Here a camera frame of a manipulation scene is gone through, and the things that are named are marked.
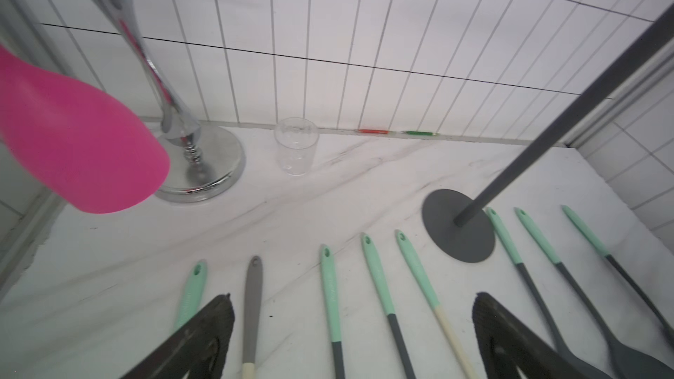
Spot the grey slotted turner mint handle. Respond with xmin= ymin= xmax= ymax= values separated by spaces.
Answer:
xmin=514 ymin=207 xmax=673 ymax=379

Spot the grey ladle spoon mint handle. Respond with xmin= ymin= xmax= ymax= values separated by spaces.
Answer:
xmin=561 ymin=205 xmax=673 ymax=347

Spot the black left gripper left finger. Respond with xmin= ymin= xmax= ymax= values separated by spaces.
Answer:
xmin=124 ymin=294 xmax=235 ymax=379

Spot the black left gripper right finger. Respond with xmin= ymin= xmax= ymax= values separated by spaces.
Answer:
xmin=472 ymin=292 xmax=584 ymax=379

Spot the cream turner mint handle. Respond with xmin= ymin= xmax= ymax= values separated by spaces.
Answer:
xmin=395 ymin=230 xmax=478 ymax=379

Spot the clear small glass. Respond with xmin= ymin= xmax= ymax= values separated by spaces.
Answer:
xmin=274 ymin=117 xmax=319 ymax=177

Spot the pink plastic wine glass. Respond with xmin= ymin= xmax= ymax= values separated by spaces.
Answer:
xmin=1 ymin=49 xmax=170 ymax=214

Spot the chrome wine glass rack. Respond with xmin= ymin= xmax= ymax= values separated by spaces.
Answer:
xmin=91 ymin=0 xmax=246 ymax=204

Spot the cream spatula grey handle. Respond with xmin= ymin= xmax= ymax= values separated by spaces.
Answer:
xmin=242 ymin=255 xmax=263 ymax=379

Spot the grey spatula mint handle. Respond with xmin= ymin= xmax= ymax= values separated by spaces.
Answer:
xmin=319 ymin=245 xmax=346 ymax=379
xmin=361 ymin=233 xmax=416 ymax=379
xmin=484 ymin=207 xmax=611 ymax=379

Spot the cream spatula mint handle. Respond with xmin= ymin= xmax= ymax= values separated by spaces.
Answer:
xmin=174 ymin=260 xmax=208 ymax=331

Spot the dark grey utensil rack stand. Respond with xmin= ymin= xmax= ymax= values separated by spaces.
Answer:
xmin=421 ymin=7 xmax=673 ymax=263

